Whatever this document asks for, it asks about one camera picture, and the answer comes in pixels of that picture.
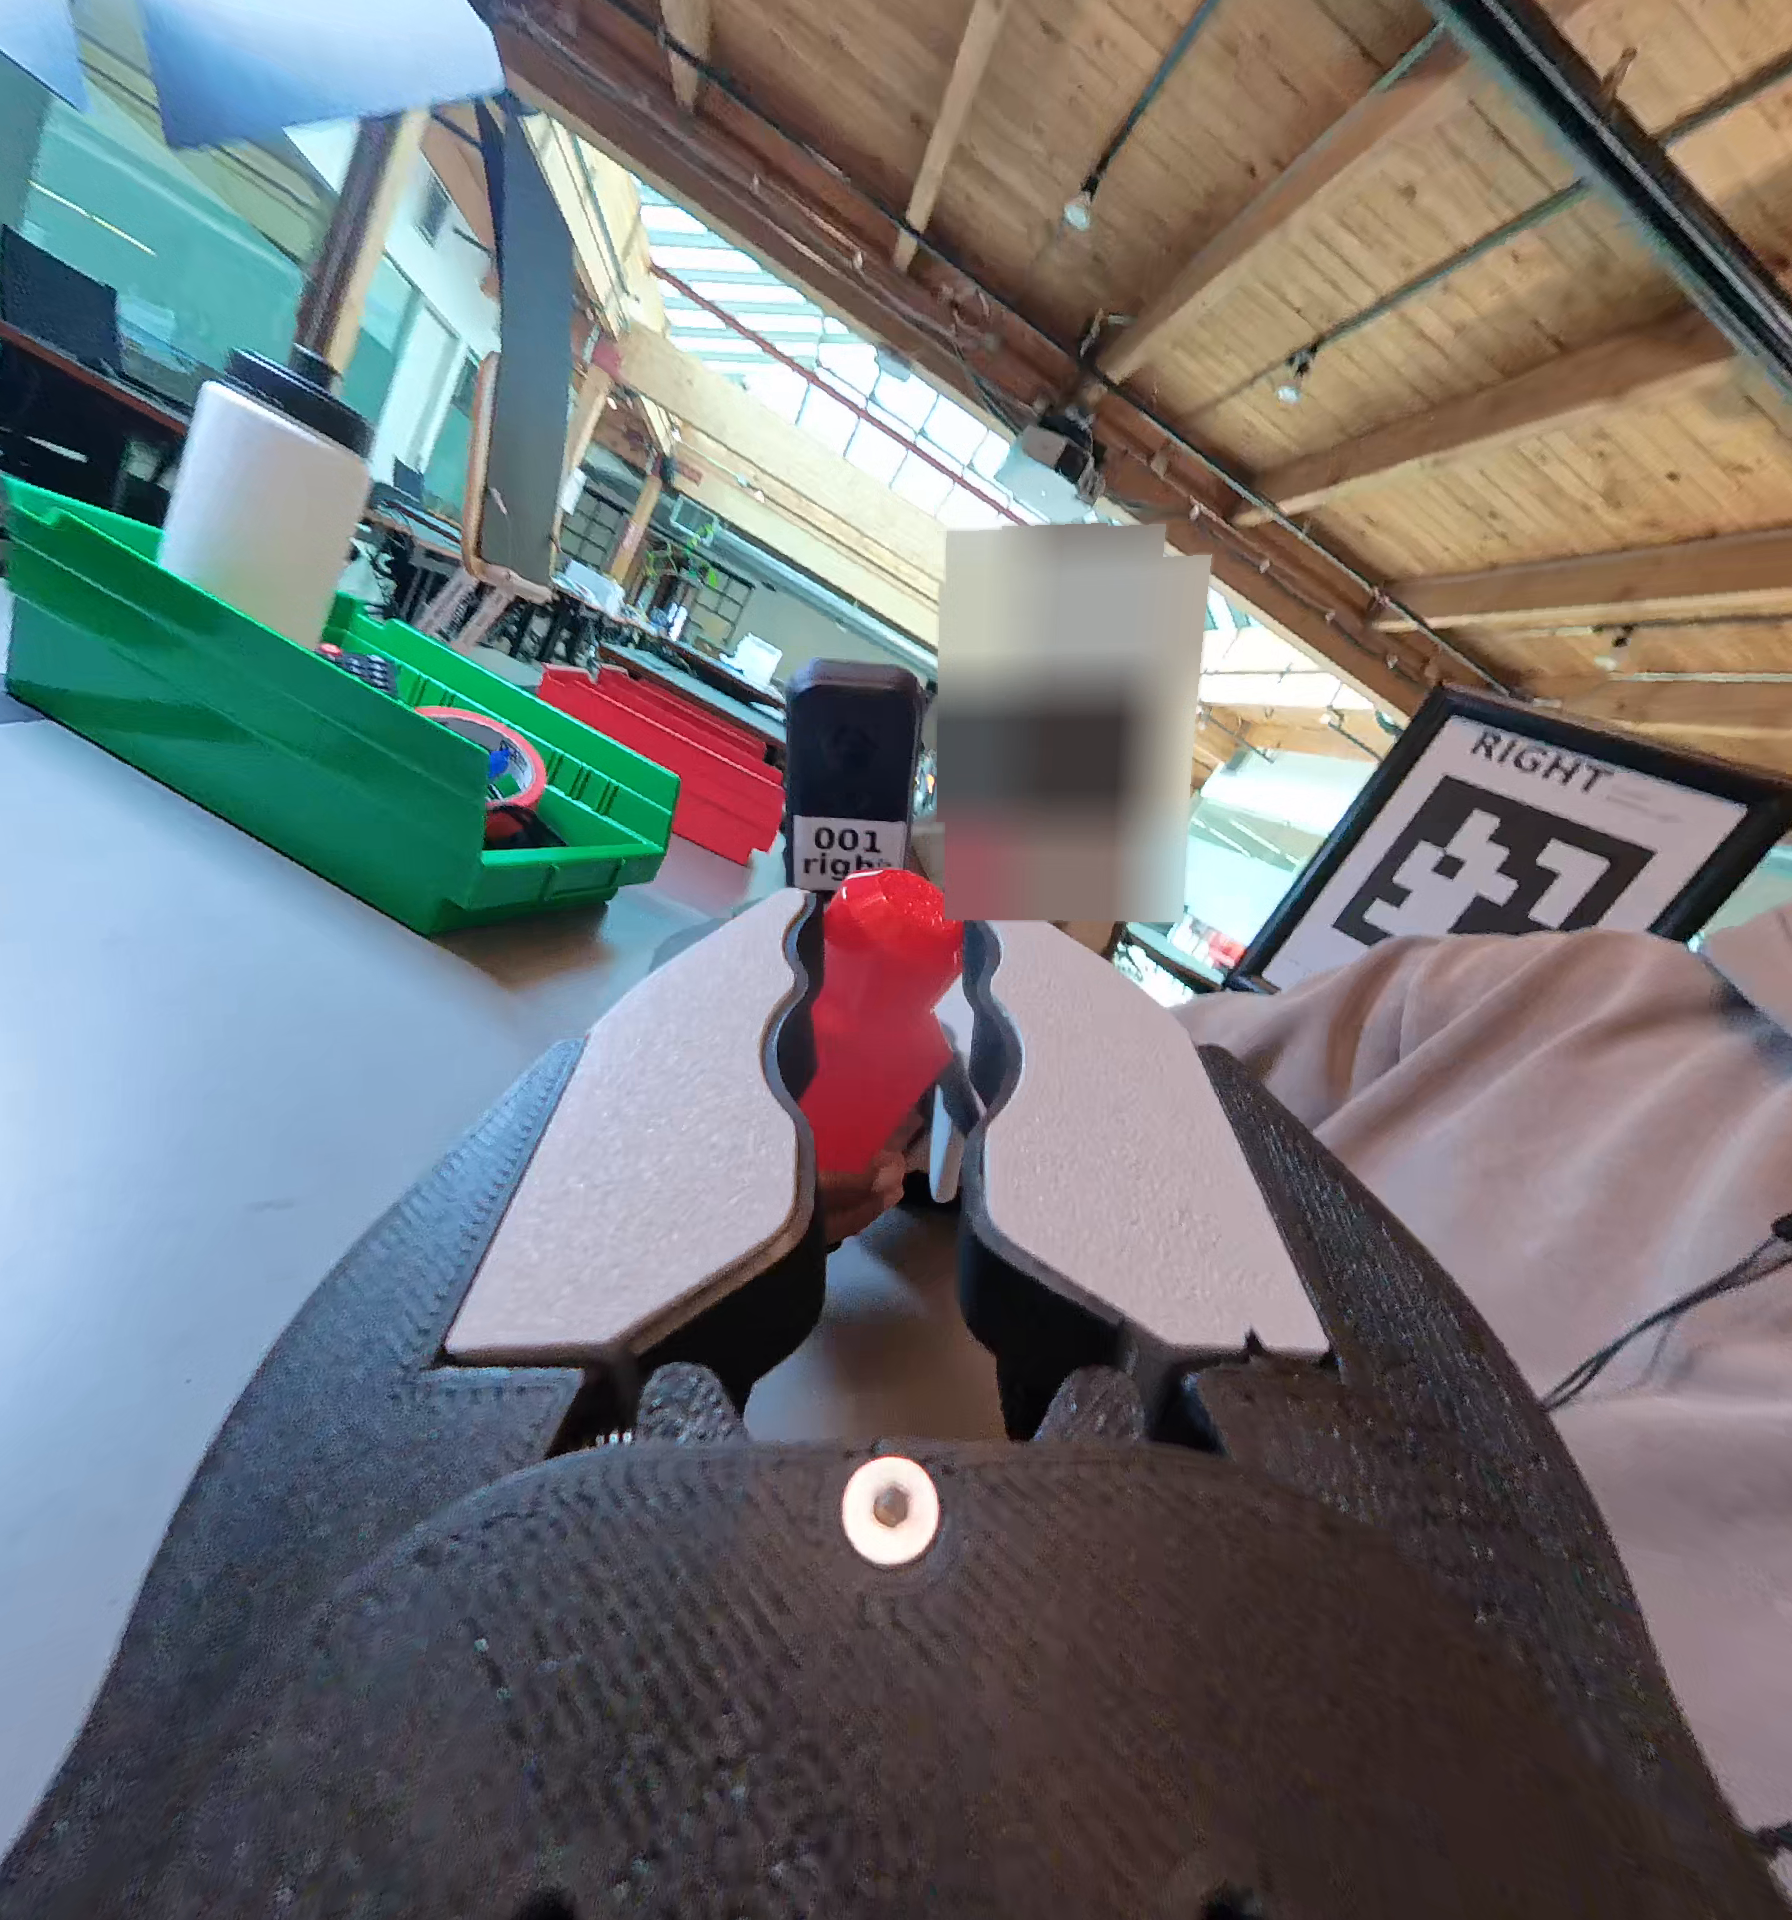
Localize black office chair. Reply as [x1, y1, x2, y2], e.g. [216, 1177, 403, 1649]
[0, 227, 136, 487]

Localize low red plastic bin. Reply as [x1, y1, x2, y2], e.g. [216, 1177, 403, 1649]
[581, 721, 791, 868]

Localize black framed marker sign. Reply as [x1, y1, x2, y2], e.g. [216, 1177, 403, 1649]
[1223, 683, 1792, 995]

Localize large red plastic bin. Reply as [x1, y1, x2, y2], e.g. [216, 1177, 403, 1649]
[539, 665, 777, 766]

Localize green plastic bin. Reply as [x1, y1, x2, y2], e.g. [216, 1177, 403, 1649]
[0, 478, 682, 936]

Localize black board with wooden rim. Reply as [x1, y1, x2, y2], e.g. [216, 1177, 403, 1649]
[460, 99, 586, 608]

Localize red tape roll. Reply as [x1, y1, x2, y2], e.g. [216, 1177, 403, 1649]
[418, 705, 553, 852]

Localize ceiling mounted device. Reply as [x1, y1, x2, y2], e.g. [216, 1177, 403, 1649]
[991, 410, 1106, 525]

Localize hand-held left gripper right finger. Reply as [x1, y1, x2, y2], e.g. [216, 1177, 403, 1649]
[961, 920, 1337, 1359]

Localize white bottle black cap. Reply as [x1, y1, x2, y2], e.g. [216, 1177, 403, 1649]
[154, 340, 377, 650]

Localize black ceiling rail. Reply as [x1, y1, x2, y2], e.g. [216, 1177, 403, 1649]
[1427, 0, 1792, 461]

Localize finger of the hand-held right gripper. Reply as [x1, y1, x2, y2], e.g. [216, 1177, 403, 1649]
[928, 1053, 973, 1208]

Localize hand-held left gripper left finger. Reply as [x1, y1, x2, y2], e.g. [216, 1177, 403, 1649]
[443, 893, 822, 1371]

